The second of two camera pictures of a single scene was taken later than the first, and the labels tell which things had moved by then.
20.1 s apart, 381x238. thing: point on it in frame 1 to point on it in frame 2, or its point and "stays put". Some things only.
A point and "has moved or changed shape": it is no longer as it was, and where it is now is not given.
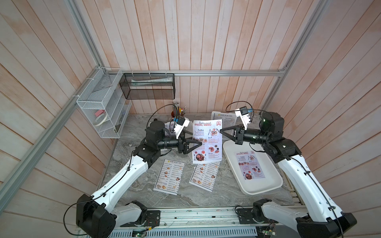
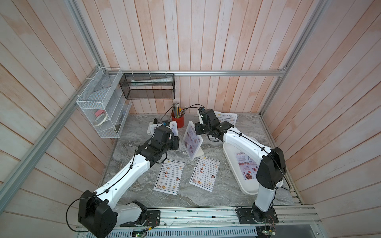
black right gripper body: x=251 y=137 to x=202 y=130
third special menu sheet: x=249 y=165 stays put
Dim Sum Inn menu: x=228 y=119 stays put
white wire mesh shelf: x=103 y=102 stays put
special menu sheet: x=207 y=131 has moved or changed shape
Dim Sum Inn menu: x=169 y=178 stays put
